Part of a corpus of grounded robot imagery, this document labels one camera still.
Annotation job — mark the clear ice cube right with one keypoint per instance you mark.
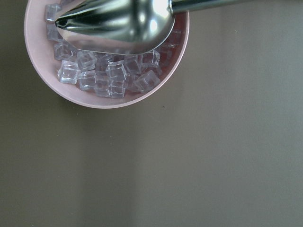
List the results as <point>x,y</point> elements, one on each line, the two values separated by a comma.
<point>147,81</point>

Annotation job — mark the clear ice cube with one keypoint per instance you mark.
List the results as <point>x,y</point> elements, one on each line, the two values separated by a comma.
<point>116,70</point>
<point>147,81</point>
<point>68,72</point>

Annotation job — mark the clear ice cube centre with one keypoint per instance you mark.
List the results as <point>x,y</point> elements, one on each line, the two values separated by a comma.
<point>116,70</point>

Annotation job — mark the metal scoop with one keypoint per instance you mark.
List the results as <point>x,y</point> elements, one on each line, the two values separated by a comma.
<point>125,26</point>

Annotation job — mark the pink bowl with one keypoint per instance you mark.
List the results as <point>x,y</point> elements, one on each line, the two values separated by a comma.
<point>40,51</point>

